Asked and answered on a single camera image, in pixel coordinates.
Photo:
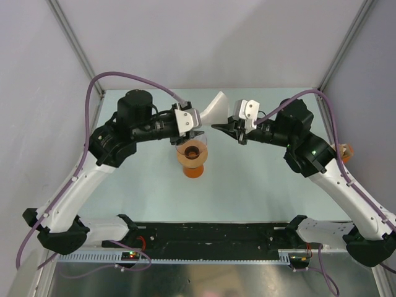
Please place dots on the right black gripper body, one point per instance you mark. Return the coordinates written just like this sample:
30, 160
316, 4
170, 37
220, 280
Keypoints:
250, 135

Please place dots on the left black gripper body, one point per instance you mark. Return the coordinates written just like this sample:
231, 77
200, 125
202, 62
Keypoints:
175, 140

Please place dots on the clear glass dripper cone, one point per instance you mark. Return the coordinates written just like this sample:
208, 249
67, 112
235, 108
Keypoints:
194, 149

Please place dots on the white paper coffee filter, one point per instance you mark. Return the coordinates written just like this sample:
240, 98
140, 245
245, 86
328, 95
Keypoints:
216, 112

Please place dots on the orange glass carafe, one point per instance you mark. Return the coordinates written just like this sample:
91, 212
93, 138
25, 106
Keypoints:
193, 172

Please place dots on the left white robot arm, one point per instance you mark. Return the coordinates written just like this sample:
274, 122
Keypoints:
136, 119

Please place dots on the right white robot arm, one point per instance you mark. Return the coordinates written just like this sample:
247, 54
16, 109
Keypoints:
369, 237

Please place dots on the orange filter holder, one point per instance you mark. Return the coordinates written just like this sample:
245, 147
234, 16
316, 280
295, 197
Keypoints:
346, 152

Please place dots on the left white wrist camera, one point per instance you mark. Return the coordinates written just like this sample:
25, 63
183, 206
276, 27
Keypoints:
187, 118

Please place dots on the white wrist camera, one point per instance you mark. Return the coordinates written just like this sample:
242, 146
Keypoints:
187, 118
247, 111

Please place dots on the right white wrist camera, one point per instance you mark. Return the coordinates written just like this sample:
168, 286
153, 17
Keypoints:
247, 111

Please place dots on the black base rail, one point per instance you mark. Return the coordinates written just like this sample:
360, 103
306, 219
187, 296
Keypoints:
221, 241

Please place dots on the white slotted cable duct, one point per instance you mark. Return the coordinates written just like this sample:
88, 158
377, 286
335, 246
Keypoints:
129, 257

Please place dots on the right aluminium frame post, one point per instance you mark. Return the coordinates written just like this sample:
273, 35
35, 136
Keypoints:
359, 20

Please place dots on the aluminium frame post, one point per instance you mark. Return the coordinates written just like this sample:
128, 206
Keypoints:
71, 37
359, 20

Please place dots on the left aluminium frame post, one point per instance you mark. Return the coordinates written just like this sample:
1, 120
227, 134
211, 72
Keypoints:
71, 37

